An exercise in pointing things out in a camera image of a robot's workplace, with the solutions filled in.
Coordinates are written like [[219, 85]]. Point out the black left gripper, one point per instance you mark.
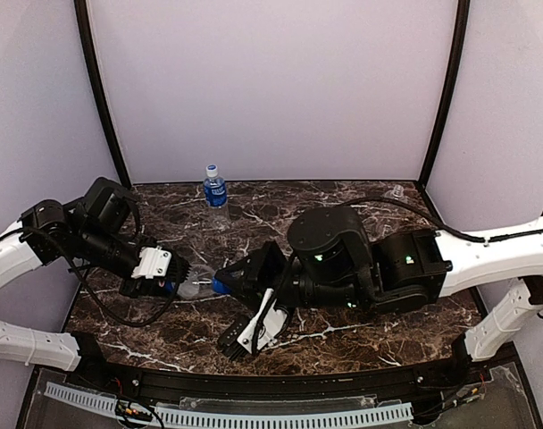
[[174, 272]]

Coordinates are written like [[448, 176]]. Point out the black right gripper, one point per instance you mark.
[[268, 272]]

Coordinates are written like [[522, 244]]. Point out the clear bottle white cap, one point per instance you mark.
[[396, 197]]

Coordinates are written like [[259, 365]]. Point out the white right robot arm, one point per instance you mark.
[[334, 264]]

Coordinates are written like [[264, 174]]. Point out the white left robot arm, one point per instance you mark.
[[86, 233]]

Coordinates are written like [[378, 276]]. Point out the blue label water bottle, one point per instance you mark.
[[216, 197]]

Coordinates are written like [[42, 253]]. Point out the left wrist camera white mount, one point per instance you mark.
[[163, 263]]

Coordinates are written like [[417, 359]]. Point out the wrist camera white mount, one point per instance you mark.
[[163, 263], [251, 335]]

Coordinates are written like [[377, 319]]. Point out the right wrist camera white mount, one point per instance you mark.
[[251, 335]]

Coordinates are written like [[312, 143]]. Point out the white slotted cable duct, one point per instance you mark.
[[204, 413]]

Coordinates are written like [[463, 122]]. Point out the black vertical frame post left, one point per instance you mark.
[[97, 87]]

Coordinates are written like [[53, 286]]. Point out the black vertical frame post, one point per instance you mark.
[[97, 87], [453, 64]]

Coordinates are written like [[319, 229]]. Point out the black front table rail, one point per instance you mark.
[[415, 382]]

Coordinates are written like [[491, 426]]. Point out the black table edge rail right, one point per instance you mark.
[[478, 301]]

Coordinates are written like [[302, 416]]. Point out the black vertical frame post right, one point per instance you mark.
[[453, 64]]

